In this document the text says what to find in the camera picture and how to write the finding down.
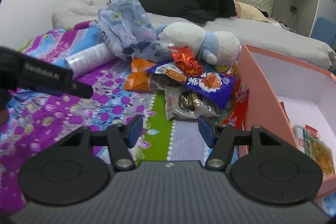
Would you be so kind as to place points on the pink cardboard box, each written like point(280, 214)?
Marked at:
point(284, 92)

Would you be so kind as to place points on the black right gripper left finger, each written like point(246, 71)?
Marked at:
point(79, 166)

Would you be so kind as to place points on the clear dark snack bag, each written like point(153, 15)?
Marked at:
point(185, 104)

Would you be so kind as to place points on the blue chair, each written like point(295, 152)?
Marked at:
point(324, 30)

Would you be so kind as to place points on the pale blue plastic bag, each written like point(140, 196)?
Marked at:
point(128, 32)

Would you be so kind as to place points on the white and blue plush toy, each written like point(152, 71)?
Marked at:
point(220, 48)

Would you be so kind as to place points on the orange snack bag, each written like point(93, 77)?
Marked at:
point(139, 78)

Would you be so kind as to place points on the white cylindrical canister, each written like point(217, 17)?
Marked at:
point(89, 59)

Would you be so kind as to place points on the grey blanket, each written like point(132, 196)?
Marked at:
point(266, 35)

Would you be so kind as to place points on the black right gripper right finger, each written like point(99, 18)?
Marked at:
point(260, 165)

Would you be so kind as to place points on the red foil snack bag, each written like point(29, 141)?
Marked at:
point(185, 60)

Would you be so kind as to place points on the blue snack bag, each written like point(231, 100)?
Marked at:
point(215, 86)

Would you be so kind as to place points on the red crinkled snack bag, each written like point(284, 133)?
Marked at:
point(237, 105)

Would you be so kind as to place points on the floral purple blue bedspread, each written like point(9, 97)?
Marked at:
point(36, 121)

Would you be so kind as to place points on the black clothing pile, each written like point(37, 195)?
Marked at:
point(196, 11)

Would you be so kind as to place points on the green white snack packet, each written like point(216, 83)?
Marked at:
point(310, 144)

